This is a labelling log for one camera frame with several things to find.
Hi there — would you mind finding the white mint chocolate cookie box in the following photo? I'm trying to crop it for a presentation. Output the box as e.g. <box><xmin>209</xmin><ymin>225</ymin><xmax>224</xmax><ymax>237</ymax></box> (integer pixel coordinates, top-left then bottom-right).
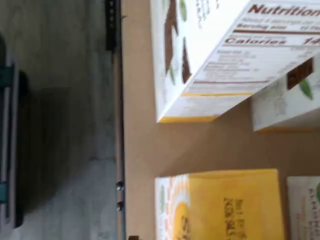
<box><xmin>251</xmin><ymin>56</ymin><xmax>320</xmax><ymax>133</ymax></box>
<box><xmin>154</xmin><ymin>0</ymin><xmax>320</xmax><ymax>124</ymax></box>

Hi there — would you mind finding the wooden shelf board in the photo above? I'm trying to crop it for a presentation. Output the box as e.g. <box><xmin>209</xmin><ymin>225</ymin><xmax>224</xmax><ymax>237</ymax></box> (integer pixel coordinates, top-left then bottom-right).
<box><xmin>119</xmin><ymin>0</ymin><xmax>320</xmax><ymax>240</ymax></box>

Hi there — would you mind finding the white yellow almond bars box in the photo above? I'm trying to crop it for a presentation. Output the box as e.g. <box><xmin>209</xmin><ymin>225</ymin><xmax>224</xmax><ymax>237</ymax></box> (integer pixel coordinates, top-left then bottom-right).
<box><xmin>154</xmin><ymin>168</ymin><xmax>287</xmax><ymax>240</ymax></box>
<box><xmin>286</xmin><ymin>175</ymin><xmax>320</xmax><ymax>240</ymax></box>

